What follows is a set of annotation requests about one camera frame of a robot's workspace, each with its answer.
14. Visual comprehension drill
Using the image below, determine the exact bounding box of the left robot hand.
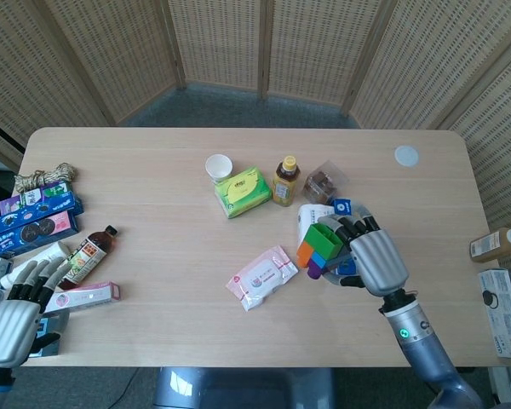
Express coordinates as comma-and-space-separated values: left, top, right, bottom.
0, 257, 72, 367

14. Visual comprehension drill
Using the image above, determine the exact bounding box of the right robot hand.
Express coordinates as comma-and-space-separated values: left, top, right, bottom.
319, 202, 411, 297

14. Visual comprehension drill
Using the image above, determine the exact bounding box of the multicolour building block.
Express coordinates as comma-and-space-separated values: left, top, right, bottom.
296, 223, 346, 281

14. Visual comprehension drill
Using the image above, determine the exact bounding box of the dark blue small box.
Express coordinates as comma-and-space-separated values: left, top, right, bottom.
33, 309, 71, 357

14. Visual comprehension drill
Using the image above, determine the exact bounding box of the blue cookie box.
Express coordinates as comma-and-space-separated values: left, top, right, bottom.
332, 197, 361, 277

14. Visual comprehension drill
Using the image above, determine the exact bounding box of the white tube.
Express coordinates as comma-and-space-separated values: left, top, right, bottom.
0, 240, 72, 289

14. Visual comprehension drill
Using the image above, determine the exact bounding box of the white tissue pack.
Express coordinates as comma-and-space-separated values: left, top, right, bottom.
296, 203, 337, 248

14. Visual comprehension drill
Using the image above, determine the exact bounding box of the pink and white carton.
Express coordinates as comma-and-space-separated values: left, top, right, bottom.
44, 279, 123, 315

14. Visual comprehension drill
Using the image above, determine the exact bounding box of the clear box of brown snacks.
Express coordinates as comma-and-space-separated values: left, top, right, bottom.
301, 159, 350, 201

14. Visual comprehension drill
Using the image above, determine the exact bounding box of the pink and blue Oreo box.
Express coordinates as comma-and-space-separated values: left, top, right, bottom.
0, 210, 80, 258

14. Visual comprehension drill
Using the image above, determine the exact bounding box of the brown tea bottle black cap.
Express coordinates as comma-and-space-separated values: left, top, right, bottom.
58, 224, 119, 291

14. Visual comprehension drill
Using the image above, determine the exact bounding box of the white round lid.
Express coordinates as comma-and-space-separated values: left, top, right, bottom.
393, 145, 420, 168

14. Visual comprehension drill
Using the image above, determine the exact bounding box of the white-capped yellow bottle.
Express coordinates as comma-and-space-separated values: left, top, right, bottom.
469, 227, 511, 263

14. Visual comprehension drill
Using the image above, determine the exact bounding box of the pink wet wipes pack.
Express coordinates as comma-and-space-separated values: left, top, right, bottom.
226, 245, 300, 312

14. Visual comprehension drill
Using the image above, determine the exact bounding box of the yellow-capped corn tea bottle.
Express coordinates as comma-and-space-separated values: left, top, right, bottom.
272, 155, 301, 209

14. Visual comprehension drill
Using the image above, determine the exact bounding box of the white earphone box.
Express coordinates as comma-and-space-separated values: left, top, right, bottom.
476, 268, 511, 361

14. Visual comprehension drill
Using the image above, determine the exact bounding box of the purple Oreo box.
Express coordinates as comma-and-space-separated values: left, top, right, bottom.
0, 181, 73, 216

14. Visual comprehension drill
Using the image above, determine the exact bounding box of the green tissue pack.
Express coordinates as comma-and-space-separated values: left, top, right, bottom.
214, 166, 273, 220

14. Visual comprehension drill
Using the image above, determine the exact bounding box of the white paper cup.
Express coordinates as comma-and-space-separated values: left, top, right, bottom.
204, 153, 233, 185

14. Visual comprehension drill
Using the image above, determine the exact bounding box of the woven folding screen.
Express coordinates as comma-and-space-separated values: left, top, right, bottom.
0, 0, 511, 265

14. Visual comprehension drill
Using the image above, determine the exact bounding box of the thin black cable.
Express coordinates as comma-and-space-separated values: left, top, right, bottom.
121, 368, 140, 409

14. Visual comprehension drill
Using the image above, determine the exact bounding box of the rope bundle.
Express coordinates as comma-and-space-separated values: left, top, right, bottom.
13, 162, 78, 197

